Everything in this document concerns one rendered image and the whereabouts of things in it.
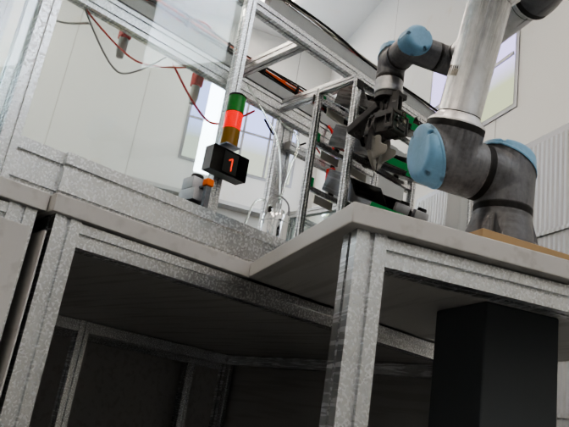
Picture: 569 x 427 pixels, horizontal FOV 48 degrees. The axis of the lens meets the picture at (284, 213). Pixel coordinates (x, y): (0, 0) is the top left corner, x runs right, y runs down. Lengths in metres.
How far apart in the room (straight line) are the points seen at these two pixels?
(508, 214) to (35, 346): 0.87
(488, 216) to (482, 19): 0.38
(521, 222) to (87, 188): 0.80
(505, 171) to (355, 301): 0.58
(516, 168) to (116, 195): 0.77
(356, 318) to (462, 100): 0.60
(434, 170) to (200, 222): 0.47
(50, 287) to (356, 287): 0.49
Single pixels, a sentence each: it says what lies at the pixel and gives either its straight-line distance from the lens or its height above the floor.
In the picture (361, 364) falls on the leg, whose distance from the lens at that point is 0.84.
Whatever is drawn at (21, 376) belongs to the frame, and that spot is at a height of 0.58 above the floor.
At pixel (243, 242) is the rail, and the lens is 1.37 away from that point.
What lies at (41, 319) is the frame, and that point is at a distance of 1.07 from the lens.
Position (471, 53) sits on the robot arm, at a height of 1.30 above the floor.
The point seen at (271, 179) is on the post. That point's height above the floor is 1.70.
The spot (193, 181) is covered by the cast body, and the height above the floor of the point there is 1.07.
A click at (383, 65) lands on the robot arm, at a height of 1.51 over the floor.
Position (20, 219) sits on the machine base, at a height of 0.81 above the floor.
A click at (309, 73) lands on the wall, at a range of 11.47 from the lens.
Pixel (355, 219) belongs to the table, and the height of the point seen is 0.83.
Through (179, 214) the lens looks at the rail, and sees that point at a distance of 1.28.
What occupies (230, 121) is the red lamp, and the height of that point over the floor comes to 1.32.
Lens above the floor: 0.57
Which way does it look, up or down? 18 degrees up
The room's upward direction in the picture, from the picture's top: 9 degrees clockwise
